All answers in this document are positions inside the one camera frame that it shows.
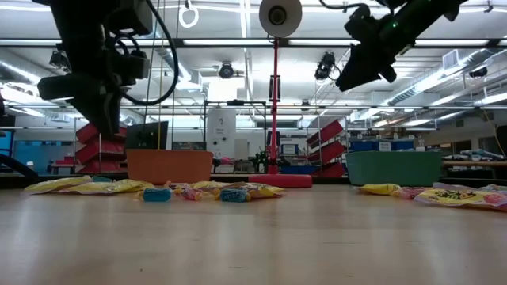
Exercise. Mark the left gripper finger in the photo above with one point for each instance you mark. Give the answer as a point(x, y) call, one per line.
point(93, 115)
point(113, 115)

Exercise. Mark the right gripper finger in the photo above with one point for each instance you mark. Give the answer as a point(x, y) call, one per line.
point(356, 69)

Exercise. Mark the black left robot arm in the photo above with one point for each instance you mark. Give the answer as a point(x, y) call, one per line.
point(91, 23)

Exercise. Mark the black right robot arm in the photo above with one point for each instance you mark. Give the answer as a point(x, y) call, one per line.
point(420, 20)

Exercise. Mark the blue wrapped hard candy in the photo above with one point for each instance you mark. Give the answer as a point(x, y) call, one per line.
point(234, 195)
point(157, 194)
point(101, 179)

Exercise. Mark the yellow purple-edged candy packet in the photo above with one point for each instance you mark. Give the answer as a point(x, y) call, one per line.
point(463, 198)
point(245, 184)

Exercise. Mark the green wrapped hard candy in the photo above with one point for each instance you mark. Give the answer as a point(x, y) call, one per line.
point(496, 187)

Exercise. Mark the red storage bin rack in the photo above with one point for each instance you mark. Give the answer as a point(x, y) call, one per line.
point(103, 152)
point(326, 134)

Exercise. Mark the black monitor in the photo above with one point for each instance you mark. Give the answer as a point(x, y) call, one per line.
point(146, 135)

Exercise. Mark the blue partition panel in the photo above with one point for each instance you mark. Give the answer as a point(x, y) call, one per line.
point(35, 158)

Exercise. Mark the orange plastic bin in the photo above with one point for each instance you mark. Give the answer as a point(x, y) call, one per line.
point(170, 166)

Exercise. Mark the blue storage bins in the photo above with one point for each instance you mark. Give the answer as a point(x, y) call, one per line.
point(368, 145)

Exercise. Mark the small framed screen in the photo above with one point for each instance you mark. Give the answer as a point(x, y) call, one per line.
point(289, 149)

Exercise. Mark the teal green plastic bin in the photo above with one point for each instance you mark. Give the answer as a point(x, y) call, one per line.
point(394, 168)

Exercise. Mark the white cabinet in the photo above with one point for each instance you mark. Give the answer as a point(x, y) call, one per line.
point(221, 134)

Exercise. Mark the red desk lamp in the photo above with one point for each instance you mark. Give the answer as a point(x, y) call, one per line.
point(281, 181)

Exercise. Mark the wooden workbench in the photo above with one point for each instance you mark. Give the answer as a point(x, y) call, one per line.
point(475, 163)

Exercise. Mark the black round overhead camera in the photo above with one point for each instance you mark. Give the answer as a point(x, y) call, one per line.
point(226, 70)

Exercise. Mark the black overhead frame beam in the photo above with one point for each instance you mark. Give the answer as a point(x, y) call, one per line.
point(494, 42)

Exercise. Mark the black metal stand frame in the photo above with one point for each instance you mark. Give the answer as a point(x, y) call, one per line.
point(235, 102)

